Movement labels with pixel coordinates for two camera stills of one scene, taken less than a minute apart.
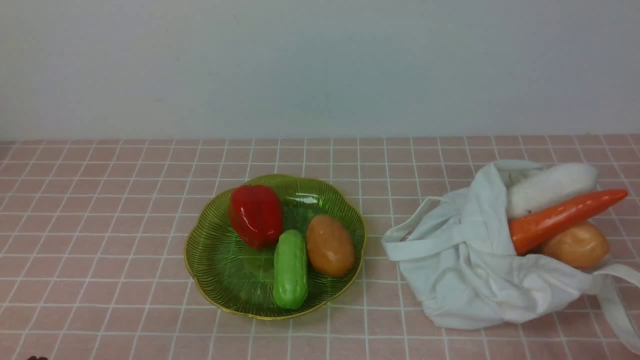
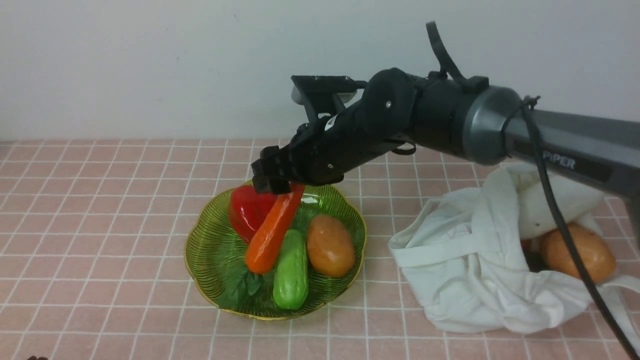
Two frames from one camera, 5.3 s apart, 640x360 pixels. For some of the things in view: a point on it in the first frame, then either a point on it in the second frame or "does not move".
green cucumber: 290,270 does not move
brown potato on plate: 331,246 does not move
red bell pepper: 256,214 does not move
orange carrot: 528,229 → 267,240
